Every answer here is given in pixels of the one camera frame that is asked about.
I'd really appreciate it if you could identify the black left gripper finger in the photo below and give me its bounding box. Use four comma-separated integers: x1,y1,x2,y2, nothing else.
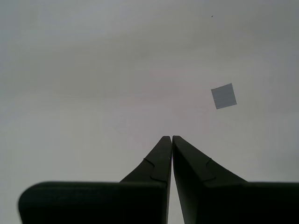
172,135,299,224
18,135,173,224

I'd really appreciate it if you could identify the gray tape square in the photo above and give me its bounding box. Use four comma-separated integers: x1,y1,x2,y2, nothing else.
211,83,237,110

